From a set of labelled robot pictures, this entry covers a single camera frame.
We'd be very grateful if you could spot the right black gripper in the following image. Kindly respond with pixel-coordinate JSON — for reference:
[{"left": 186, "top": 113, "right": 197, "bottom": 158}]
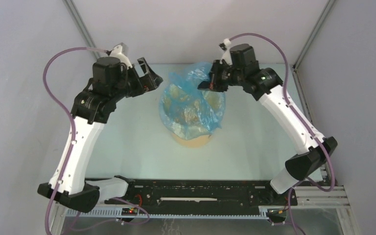
[{"left": 197, "top": 60, "right": 243, "bottom": 93}]

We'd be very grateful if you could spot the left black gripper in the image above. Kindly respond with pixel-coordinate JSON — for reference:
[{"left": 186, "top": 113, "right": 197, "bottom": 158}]
[{"left": 112, "top": 57, "right": 163, "bottom": 102}]

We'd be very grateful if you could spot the blue plastic trash bag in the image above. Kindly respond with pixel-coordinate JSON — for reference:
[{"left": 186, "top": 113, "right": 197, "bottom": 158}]
[{"left": 159, "top": 62, "right": 226, "bottom": 140}]

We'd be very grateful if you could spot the yellow trash bin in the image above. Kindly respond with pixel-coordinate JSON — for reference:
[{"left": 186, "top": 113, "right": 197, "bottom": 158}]
[{"left": 169, "top": 128, "right": 213, "bottom": 148}]

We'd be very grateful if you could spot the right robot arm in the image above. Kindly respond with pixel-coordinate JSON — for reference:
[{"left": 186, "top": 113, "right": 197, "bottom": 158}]
[{"left": 197, "top": 40, "right": 337, "bottom": 205}]

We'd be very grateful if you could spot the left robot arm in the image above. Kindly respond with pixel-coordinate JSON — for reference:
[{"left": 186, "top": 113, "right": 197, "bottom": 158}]
[{"left": 37, "top": 57, "right": 163, "bottom": 213}]

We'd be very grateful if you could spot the small electronics board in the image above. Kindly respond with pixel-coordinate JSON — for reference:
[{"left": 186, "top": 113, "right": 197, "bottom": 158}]
[{"left": 121, "top": 208, "right": 138, "bottom": 216}]

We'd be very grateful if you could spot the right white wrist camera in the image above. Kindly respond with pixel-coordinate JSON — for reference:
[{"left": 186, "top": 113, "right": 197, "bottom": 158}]
[{"left": 219, "top": 38, "right": 232, "bottom": 65}]

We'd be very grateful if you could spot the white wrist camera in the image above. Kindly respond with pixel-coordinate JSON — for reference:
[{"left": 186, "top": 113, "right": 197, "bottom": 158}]
[
  {"left": 219, "top": 38, "right": 232, "bottom": 65},
  {"left": 109, "top": 43, "right": 133, "bottom": 69}
]

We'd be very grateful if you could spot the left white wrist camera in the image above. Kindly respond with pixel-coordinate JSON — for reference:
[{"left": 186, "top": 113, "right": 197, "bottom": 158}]
[{"left": 109, "top": 43, "right": 133, "bottom": 69}]

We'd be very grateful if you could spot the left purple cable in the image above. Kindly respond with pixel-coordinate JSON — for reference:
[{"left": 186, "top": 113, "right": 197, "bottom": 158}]
[{"left": 43, "top": 47, "right": 109, "bottom": 235}]

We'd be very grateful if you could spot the purple cable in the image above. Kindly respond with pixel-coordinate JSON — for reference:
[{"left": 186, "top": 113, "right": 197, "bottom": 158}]
[
  {"left": 228, "top": 33, "right": 336, "bottom": 192},
  {"left": 43, "top": 47, "right": 109, "bottom": 235}
]

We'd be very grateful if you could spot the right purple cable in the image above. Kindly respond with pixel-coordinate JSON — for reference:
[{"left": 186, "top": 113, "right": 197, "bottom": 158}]
[{"left": 228, "top": 33, "right": 336, "bottom": 192}]

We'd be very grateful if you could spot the right corner aluminium post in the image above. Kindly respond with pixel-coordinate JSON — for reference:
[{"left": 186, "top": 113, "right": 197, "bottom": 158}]
[{"left": 291, "top": 0, "right": 338, "bottom": 71}]

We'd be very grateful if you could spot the corner aluminium post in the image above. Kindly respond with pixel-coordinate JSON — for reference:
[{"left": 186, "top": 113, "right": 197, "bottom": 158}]
[
  {"left": 62, "top": 0, "right": 96, "bottom": 48},
  {"left": 291, "top": 0, "right": 338, "bottom": 71}
]

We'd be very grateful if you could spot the left corner aluminium post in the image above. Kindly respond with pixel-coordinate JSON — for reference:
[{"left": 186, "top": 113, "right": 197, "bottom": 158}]
[{"left": 62, "top": 0, "right": 96, "bottom": 48}]

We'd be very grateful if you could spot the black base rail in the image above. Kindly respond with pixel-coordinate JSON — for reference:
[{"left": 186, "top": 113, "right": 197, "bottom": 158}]
[{"left": 87, "top": 177, "right": 299, "bottom": 216}]

